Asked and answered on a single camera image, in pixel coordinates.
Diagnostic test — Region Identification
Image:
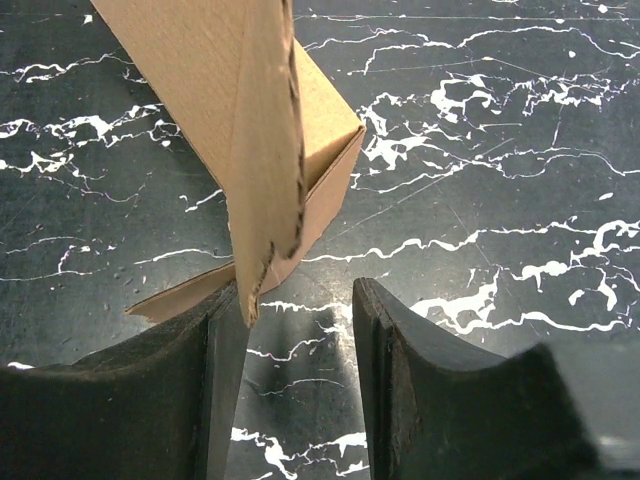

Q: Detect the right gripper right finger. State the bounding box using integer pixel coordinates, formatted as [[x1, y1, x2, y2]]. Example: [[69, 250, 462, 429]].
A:
[[353, 278, 605, 479]]

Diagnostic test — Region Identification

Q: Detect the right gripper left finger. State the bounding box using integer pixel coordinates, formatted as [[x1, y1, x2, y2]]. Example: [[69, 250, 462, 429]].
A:
[[1, 283, 249, 479]]

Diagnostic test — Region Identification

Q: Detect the cardboard box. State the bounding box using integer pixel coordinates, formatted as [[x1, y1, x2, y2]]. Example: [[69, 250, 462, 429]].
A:
[[95, 1, 365, 325]]

